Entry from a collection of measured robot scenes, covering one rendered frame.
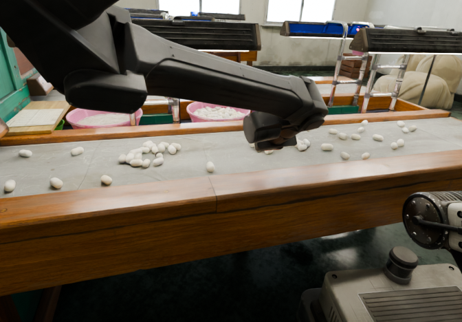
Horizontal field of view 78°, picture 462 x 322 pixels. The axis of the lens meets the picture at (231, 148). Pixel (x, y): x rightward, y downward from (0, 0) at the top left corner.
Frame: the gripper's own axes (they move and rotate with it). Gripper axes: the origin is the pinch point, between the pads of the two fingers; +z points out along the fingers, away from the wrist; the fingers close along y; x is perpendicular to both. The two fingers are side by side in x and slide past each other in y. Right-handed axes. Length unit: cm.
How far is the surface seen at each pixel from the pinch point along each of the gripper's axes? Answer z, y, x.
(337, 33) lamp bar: 40, -68, -65
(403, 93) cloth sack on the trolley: 173, -254, -88
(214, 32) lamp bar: -2.5, 9.6, -31.2
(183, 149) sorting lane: 19.3, 18.5, -4.4
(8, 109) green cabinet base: 38, 74, -27
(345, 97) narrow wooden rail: 51, -73, -34
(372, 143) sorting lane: 13.3, -47.5, -0.3
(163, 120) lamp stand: 54, 22, -27
